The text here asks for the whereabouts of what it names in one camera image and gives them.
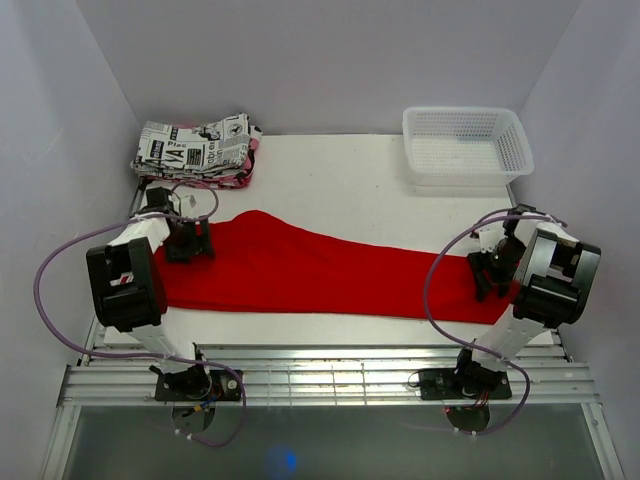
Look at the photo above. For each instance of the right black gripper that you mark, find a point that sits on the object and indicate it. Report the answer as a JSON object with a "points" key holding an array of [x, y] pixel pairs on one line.
{"points": [[477, 262]]}

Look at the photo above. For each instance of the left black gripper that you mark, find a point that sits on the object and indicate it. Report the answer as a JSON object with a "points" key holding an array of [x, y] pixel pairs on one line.
{"points": [[197, 245]]}

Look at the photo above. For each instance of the red trousers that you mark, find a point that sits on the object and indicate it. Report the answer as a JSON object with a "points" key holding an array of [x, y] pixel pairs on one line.
{"points": [[265, 265]]}

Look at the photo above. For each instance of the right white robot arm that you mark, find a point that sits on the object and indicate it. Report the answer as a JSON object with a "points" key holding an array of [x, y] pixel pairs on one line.
{"points": [[545, 274]]}

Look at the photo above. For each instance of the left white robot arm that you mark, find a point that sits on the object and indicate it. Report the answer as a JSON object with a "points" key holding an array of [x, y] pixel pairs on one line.
{"points": [[129, 294]]}

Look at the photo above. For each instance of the newspaper print folded trousers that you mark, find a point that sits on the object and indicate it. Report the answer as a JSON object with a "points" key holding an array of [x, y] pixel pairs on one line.
{"points": [[195, 147]]}

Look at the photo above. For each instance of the white plastic basket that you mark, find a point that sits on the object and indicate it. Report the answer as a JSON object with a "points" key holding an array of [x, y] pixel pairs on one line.
{"points": [[465, 146]]}

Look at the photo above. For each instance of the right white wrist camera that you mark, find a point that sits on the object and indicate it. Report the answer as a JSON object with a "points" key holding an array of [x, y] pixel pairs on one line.
{"points": [[488, 238]]}

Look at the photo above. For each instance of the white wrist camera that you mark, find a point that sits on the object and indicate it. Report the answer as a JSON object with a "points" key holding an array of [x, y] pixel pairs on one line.
{"points": [[488, 238], [184, 206]]}

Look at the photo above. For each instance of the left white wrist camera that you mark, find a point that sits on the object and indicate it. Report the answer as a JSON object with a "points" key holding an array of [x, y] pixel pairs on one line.
{"points": [[184, 206]]}

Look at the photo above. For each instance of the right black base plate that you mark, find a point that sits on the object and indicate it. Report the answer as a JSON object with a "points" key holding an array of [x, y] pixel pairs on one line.
{"points": [[450, 384]]}

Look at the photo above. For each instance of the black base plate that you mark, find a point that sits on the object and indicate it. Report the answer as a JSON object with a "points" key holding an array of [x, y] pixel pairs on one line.
{"points": [[450, 384], [224, 388]]}

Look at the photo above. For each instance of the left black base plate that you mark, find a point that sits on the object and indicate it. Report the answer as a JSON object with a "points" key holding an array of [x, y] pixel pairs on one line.
{"points": [[224, 388]]}

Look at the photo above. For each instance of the aluminium frame rail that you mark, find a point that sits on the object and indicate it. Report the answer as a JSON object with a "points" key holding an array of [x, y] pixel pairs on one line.
{"points": [[335, 360]]}

